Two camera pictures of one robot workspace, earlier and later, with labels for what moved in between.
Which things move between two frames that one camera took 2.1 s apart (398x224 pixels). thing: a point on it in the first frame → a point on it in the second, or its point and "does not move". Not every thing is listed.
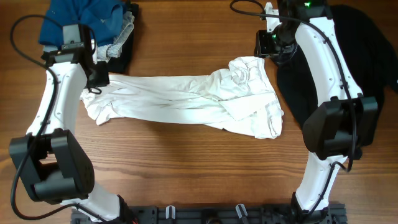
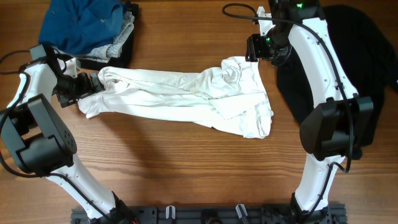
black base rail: x=217 y=214 does not move
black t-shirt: x=369 y=51 does not move
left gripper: x=103 y=79 → x=86 y=88
